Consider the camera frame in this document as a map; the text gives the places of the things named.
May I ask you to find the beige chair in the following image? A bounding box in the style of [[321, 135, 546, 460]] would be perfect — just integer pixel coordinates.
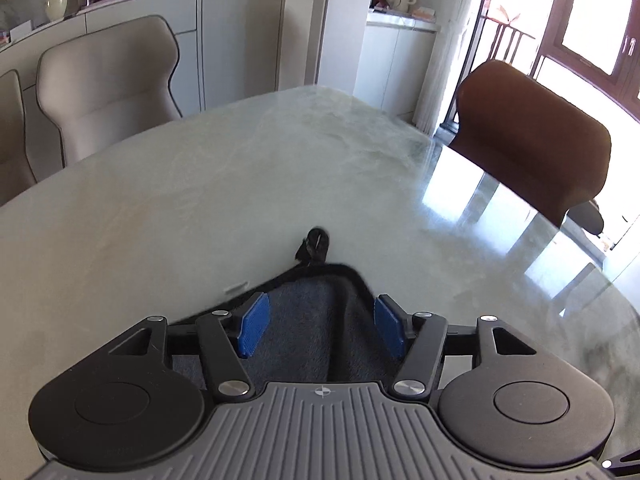
[[0, 70, 37, 205], [36, 15, 182, 166]]

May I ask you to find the beige chair right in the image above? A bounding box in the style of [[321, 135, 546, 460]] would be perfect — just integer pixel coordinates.
[[36, 15, 182, 166]]

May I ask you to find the brown leather chair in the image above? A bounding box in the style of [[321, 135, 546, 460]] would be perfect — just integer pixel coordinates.
[[449, 61, 612, 235]]

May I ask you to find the white sideboard cabinet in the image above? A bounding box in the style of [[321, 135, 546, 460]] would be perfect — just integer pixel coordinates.
[[1, 0, 202, 180]]

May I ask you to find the blue and grey microfibre towel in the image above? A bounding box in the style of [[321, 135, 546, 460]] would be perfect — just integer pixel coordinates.
[[169, 226, 402, 391]]

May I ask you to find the beige chair left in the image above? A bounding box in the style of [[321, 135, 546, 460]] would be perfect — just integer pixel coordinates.
[[0, 70, 37, 205]]

